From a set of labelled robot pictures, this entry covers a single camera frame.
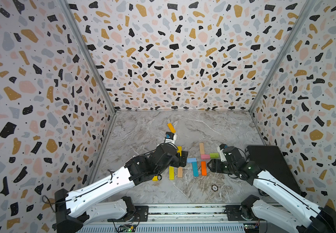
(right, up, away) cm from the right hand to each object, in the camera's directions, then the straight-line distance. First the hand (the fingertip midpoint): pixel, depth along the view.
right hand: (211, 165), depth 80 cm
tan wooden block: (-17, -7, +7) cm, 20 cm away
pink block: (-1, +1, +15) cm, 15 cm away
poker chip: (+2, -14, +3) cm, 14 cm away
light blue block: (-11, 0, +12) cm, 16 cm away
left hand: (-17, +10, -12) cm, 23 cm away
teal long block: (-8, -4, +10) cm, 13 cm away
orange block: (-3, -5, +9) cm, 10 cm away
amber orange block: (-24, +20, +29) cm, 42 cm away
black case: (+40, 0, +10) cm, 41 cm away
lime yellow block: (-23, -7, +7) cm, 25 cm away
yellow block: (-17, +5, +17) cm, 25 cm away
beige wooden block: (-2, +8, +20) cm, 21 cm away
